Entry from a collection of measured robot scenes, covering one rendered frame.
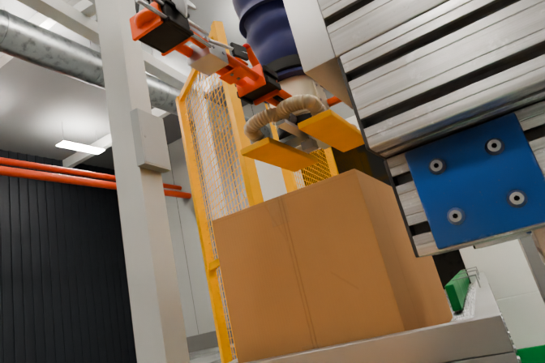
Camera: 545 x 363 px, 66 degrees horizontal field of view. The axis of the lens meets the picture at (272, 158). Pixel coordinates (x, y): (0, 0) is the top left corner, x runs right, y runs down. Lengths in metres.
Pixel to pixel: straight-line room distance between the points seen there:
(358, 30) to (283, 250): 0.69
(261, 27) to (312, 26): 0.98
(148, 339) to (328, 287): 1.24
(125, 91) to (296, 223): 1.56
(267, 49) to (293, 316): 0.78
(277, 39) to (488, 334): 0.95
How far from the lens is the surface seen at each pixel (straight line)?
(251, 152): 1.20
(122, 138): 2.27
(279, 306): 1.01
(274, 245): 1.01
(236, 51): 0.97
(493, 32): 0.36
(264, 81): 1.08
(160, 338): 2.02
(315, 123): 1.12
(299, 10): 0.43
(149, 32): 0.85
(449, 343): 0.88
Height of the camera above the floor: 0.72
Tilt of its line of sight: 18 degrees up
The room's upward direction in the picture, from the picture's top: 14 degrees counter-clockwise
